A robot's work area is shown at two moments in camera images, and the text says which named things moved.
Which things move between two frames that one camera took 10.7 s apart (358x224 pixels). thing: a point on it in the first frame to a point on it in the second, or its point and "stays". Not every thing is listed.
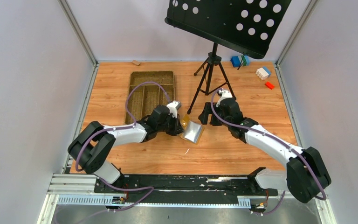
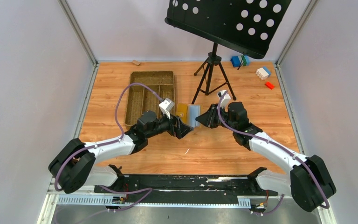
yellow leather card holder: x=192 y=131 to x=187 y=114
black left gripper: x=173 y=124 stays
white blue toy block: x=263 y=73 stays
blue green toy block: x=236 y=62 stays
